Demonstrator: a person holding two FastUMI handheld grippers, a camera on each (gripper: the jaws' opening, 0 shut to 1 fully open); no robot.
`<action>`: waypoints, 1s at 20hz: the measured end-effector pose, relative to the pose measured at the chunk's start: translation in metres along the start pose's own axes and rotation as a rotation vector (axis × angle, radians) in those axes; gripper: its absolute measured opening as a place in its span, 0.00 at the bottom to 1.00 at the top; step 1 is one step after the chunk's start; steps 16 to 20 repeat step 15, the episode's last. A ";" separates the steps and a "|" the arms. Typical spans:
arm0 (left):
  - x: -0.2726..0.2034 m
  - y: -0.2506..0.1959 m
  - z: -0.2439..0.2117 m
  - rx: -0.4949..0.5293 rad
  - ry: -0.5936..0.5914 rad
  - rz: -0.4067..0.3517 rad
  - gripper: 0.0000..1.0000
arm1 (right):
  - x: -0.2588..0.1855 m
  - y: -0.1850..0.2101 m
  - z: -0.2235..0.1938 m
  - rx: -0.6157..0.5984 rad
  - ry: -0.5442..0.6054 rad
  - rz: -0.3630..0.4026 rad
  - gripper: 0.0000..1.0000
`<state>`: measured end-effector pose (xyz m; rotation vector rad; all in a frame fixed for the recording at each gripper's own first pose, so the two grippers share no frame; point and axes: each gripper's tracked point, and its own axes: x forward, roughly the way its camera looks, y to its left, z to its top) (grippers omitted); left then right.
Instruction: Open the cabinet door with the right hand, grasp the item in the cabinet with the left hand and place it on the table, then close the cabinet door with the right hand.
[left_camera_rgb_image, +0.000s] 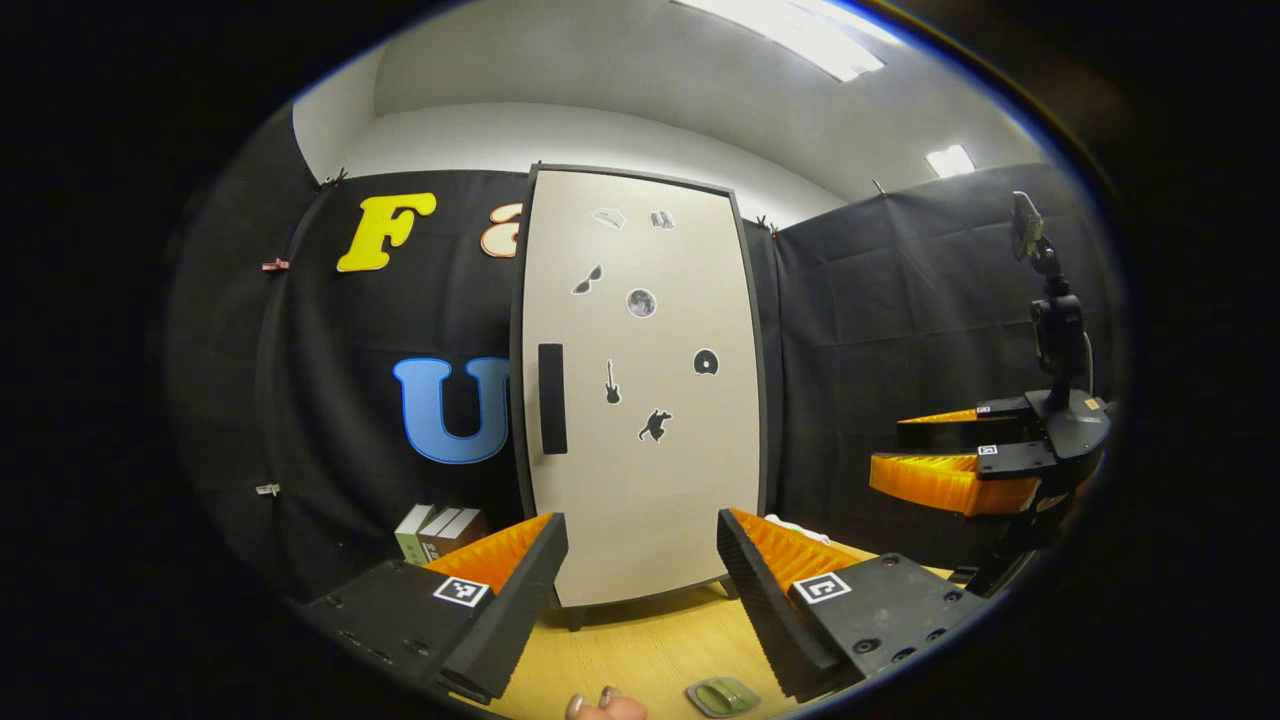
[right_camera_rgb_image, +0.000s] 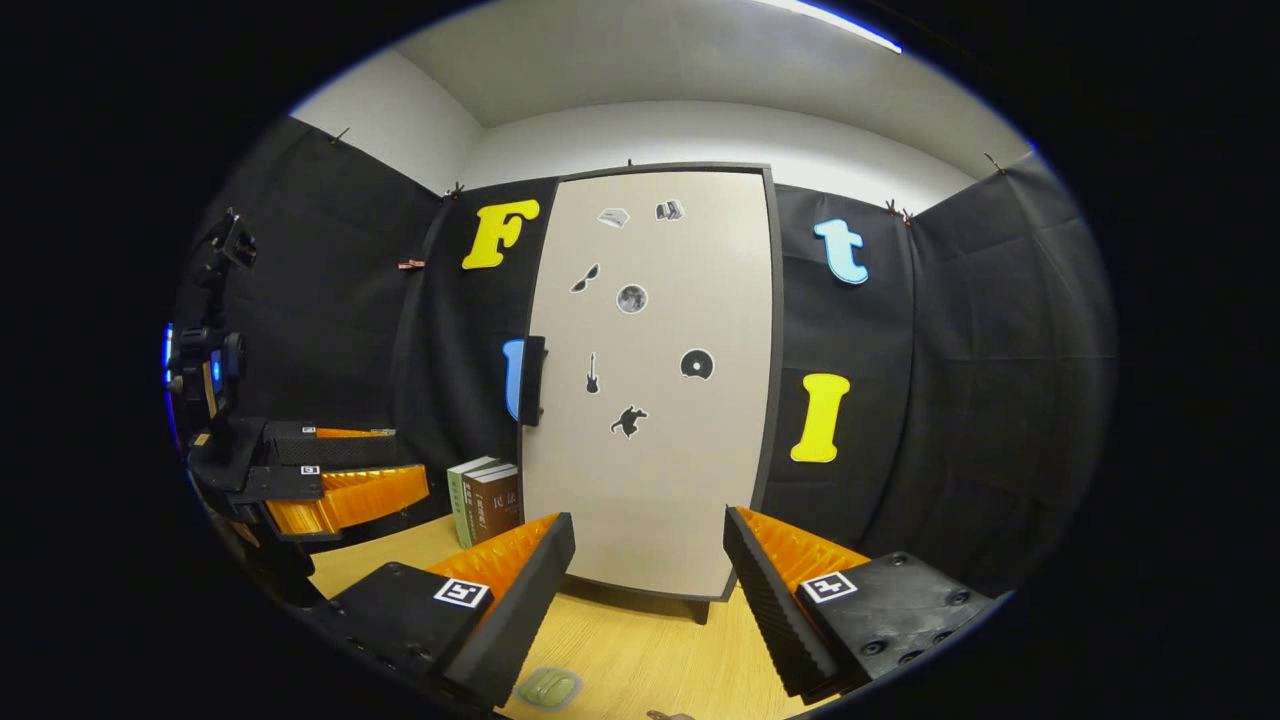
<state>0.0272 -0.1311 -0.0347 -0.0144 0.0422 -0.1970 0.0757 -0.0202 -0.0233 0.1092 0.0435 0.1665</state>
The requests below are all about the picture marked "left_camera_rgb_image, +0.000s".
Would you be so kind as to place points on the dark brown book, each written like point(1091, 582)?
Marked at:
point(435, 545)

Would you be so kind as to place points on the small ceiling light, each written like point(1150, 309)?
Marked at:
point(950, 161)

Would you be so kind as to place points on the long ceiling light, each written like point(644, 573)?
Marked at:
point(790, 35)

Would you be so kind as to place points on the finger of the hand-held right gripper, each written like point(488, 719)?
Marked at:
point(950, 436)
point(930, 480)

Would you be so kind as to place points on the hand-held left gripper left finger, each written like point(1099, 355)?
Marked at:
point(510, 610)

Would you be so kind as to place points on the beige cabinet door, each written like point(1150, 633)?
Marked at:
point(650, 500)

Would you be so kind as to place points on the black backdrop cloth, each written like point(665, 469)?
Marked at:
point(880, 330)

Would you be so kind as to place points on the green coaster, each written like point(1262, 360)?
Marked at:
point(725, 697)

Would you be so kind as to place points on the white and green plush toy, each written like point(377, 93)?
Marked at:
point(795, 527)

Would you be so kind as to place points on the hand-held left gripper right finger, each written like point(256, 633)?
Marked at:
point(770, 610)

